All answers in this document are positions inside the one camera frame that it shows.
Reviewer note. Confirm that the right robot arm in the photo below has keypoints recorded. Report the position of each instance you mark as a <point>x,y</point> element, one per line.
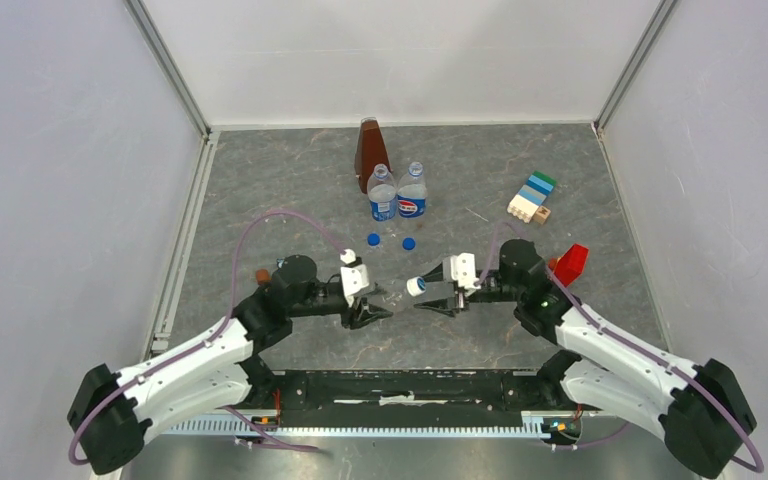
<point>699,412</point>

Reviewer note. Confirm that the blue green stacked block toy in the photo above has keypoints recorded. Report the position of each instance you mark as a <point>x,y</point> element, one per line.
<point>532,194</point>

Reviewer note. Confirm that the light wooden cube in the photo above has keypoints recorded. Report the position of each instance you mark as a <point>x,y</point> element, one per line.
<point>541,215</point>

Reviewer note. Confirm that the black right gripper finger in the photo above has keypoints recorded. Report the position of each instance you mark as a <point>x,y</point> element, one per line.
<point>448,306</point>
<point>434,274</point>

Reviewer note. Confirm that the clear unlabelled plastic bottle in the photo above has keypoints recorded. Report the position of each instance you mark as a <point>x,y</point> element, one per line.
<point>391,296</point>

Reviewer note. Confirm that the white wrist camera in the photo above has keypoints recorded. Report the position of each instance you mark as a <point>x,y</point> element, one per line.
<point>460,270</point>
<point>354,276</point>

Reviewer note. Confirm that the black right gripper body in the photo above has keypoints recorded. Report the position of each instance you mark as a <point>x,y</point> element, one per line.
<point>491,294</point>

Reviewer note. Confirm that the aluminium frame post right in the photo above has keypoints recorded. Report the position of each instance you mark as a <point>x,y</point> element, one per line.
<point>639,55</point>

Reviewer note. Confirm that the aluminium frame post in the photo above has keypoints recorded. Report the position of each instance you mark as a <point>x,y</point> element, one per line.
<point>639,55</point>
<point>154,40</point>

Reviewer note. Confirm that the small brown toy piece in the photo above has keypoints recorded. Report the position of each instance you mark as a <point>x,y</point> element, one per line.
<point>262,277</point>

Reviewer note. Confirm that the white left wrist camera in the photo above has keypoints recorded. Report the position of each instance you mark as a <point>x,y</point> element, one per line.
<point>354,276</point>

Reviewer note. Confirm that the aluminium frame post left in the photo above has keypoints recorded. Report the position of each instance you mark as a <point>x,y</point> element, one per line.
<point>154,40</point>

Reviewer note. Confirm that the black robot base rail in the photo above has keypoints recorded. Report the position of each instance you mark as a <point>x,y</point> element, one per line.
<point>415,403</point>

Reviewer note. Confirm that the white blue Pocari cap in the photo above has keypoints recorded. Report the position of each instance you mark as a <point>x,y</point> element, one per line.
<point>415,286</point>

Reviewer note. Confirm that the red toy block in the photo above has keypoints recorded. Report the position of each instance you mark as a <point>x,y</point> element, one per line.
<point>569,266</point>

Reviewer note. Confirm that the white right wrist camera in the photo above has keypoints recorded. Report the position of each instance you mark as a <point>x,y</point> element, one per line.
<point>460,270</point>

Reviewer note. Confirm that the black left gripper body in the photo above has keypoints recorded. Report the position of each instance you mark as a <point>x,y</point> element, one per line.
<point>322,302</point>

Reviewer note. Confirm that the brown wooden metronome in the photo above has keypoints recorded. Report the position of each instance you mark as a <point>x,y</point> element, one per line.
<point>370,152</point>

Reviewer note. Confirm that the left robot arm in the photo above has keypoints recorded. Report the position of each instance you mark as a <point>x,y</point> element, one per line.
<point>114,415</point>

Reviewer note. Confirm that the Pepsi bottle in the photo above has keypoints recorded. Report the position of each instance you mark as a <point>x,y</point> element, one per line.
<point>381,192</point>
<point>412,192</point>

